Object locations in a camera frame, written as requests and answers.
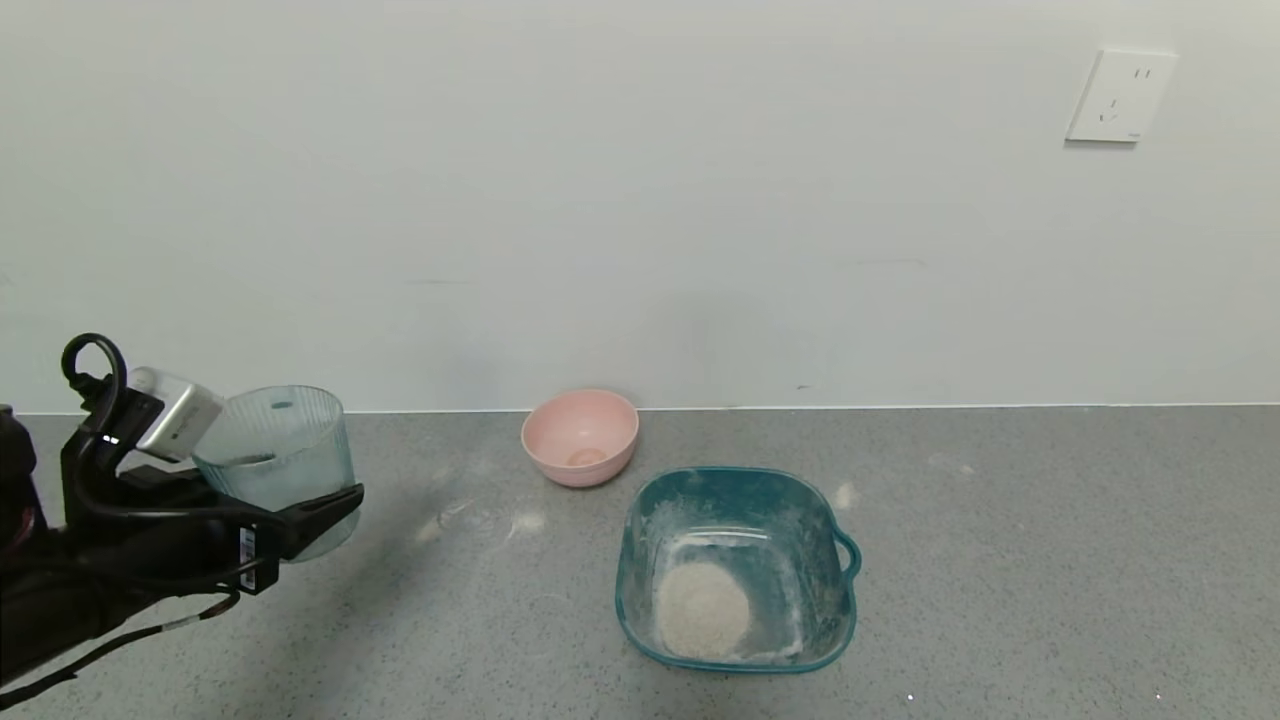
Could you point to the pink bowl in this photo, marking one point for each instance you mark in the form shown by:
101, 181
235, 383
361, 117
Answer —
580, 440

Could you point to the white wall socket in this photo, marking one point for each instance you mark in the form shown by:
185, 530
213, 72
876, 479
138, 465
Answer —
1120, 95

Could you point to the teal plastic tray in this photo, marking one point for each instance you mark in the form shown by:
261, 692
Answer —
830, 600

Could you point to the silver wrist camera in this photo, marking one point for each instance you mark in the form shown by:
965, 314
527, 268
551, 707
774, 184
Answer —
175, 415

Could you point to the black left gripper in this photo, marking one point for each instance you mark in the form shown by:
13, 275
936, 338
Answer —
250, 556

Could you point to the beige powder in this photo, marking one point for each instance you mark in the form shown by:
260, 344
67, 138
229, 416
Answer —
700, 610

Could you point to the clear ribbed cup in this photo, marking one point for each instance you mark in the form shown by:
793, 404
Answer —
280, 450

